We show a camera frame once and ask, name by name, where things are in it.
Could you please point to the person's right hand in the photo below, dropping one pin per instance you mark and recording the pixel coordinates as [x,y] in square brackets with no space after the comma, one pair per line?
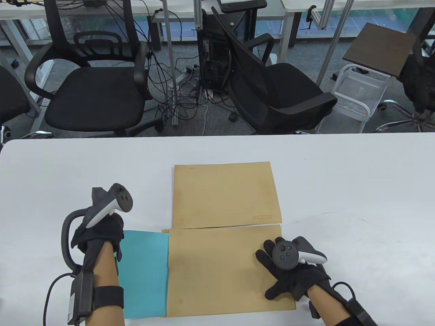
[295,278]

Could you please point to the person's left hand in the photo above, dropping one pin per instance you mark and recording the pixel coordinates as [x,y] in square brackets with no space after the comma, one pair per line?
[105,227]

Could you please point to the grey hand controller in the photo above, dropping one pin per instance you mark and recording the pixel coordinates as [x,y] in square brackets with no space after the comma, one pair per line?
[283,256]
[120,197]

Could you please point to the teal paper sheet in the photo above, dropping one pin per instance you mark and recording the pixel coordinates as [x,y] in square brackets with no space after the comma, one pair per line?
[146,271]

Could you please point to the brown paper envelope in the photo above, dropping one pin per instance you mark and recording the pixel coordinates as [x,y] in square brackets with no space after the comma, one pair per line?
[221,265]
[221,193]

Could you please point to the person's left forearm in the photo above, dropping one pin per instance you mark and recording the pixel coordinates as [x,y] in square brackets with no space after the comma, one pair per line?
[105,268]

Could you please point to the person's right forearm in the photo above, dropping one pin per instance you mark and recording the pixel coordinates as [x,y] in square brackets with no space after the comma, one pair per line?
[326,305]

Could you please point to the black office chair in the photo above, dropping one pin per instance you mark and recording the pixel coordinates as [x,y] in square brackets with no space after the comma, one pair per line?
[292,85]
[95,98]
[10,98]
[416,81]

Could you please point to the white power strip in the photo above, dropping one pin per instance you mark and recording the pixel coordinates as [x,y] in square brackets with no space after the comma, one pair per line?
[188,69]

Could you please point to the black computer tower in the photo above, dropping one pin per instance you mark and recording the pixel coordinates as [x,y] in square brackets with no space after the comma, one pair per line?
[212,57]

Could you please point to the white metal rack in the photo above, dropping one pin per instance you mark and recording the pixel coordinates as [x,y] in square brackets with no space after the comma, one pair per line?
[358,86]

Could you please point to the aluminium profile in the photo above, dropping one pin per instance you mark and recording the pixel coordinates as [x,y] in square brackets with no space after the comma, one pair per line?
[198,17]
[323,18]

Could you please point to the dark brown board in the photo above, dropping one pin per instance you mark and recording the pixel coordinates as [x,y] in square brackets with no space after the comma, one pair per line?
[380,49]

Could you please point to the black clamp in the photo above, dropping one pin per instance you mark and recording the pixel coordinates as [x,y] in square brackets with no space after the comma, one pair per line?
[310,17]

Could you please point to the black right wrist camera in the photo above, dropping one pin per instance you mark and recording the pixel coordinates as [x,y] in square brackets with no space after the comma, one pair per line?
[313,309]

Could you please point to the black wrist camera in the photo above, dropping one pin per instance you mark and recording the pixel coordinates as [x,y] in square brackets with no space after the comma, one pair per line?
[117,266]
[313,309]

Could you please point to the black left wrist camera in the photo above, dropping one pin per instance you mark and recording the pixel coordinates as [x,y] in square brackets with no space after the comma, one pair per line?
[117,266]

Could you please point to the aluminium post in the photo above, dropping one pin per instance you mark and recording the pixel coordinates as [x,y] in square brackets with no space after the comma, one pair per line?
[334,40]
[169,51]

